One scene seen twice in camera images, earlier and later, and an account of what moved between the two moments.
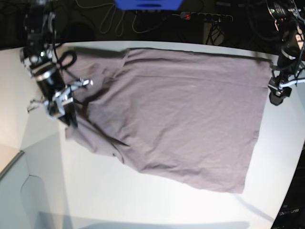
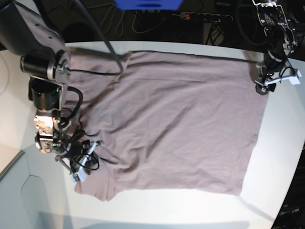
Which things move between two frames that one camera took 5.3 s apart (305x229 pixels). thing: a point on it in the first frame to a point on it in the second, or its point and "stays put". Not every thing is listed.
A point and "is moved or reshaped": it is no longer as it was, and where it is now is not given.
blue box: (148, 5) stays put
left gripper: (61, 106) to (78, 155)
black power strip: (194, 16) stays put
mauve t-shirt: (189, 118) is moved or reshaped
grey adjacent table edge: (18, 154) stays put
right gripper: (275, 85) to (262, 77)
